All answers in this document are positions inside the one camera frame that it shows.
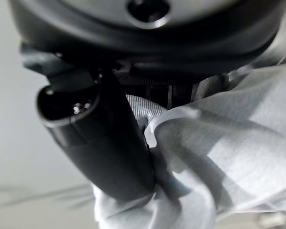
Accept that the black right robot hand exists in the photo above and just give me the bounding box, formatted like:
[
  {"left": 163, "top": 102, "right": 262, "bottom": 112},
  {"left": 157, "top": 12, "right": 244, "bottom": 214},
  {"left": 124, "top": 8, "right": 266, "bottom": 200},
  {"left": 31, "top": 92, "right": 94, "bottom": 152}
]
[{"left": 7, "top": 0, "right": 286, "bottom": 201}]

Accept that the light grey garment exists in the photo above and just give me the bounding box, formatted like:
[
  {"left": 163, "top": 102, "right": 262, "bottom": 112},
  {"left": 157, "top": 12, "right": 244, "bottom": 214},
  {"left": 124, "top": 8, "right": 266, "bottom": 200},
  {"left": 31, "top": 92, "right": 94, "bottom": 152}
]
[{"left": 92, "top": 0, "right": 286, "bottom": 229}]

